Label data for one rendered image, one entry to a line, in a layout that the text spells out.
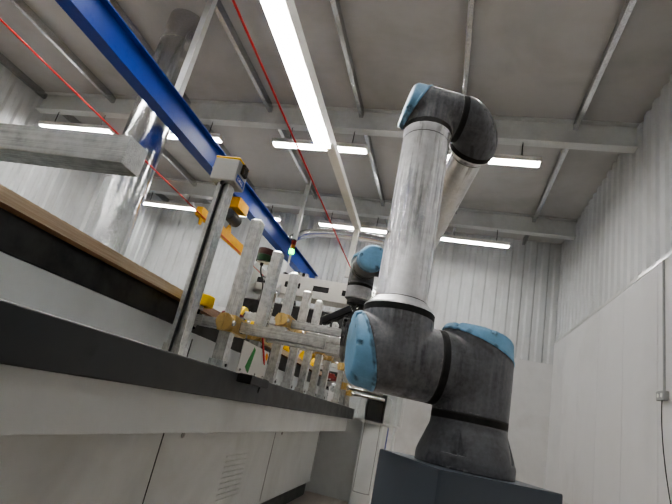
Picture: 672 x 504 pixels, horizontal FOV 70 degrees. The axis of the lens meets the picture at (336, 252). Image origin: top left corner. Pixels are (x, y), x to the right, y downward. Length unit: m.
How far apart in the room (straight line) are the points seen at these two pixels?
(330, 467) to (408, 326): 3.43
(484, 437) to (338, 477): 3.39
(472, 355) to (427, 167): 0.42
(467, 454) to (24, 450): 0.90
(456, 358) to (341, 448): 3.38
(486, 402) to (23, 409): 0.78
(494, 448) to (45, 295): 0.94
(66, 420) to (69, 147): 0.57
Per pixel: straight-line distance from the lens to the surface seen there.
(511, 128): 7.37
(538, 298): 10.96
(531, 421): 10.52
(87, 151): 0.53
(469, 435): 0.97
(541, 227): 10.13
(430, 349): 0.95
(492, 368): 0.99
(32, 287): 1.14
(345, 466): 4.30
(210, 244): 1.24
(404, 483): 0.98
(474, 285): 10.87
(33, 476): 1.31
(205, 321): 1.52
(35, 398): 0.92
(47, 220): 1.09
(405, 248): 1.01
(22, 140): 0.58
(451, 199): 1.36
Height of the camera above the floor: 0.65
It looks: 18 degrees up
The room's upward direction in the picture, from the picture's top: 12 degrees clockwise
